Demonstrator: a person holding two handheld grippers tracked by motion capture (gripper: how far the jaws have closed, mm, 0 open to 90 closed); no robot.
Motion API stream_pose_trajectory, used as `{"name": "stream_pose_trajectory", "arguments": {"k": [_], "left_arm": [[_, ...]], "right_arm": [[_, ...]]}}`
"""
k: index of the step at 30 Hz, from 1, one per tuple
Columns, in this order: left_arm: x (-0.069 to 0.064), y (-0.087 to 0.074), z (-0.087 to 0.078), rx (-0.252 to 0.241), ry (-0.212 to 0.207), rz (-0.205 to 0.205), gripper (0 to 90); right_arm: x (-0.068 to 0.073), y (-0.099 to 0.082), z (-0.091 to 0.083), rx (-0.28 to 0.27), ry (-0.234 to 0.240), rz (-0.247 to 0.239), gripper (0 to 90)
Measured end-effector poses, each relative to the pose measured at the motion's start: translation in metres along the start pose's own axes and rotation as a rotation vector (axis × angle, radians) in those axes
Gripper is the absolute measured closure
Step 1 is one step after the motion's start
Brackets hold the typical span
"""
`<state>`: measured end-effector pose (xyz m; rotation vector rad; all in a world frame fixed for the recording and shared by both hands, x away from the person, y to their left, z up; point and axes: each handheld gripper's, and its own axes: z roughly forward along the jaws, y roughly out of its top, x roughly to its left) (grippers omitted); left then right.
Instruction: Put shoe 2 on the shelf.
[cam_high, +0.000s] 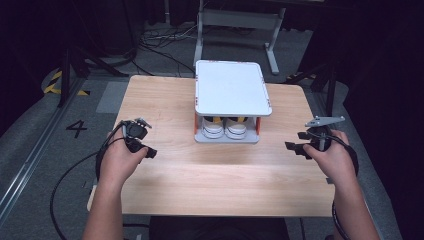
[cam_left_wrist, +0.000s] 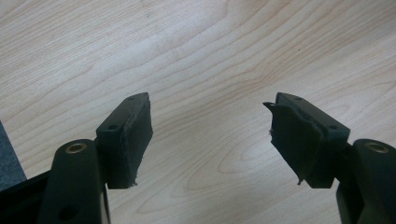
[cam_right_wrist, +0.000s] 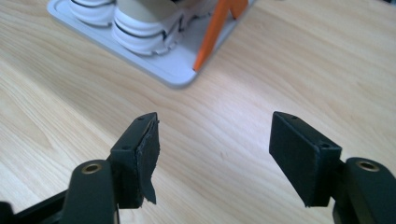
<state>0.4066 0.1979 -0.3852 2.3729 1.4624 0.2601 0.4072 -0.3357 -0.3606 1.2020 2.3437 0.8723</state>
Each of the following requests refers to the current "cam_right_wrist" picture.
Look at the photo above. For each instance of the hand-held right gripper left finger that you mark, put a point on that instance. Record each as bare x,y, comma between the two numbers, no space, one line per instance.
129,165

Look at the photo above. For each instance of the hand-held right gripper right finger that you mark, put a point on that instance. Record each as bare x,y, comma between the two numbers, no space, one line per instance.
303,161

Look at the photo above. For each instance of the white shoe rack orange posts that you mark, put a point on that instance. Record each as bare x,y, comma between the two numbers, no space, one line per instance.
174,67

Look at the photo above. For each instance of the navy and beige sneaker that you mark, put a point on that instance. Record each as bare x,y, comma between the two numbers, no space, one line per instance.
146,29
91,12

